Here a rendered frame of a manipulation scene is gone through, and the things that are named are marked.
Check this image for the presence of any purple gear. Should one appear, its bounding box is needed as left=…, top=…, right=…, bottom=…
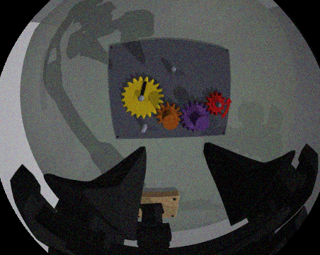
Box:
left=179, top=99, right=210, bottom=132

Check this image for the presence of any red arrow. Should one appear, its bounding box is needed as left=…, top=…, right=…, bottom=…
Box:
left=222, top=99, right=232, bottom=118

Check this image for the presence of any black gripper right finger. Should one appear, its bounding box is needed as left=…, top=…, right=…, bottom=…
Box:
left=203, top=142, right=295, bottom=226

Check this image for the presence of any yellow gear with black stripe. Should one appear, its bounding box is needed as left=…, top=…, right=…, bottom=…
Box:
left=121, top=77, right=163, bottom=119

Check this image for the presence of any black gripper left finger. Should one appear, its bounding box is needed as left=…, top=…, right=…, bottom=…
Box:
left=44, top=147, right=147, bottom=241

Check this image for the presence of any orange gear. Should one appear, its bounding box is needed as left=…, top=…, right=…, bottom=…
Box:
left=155, top=102, right=182, bottom=130

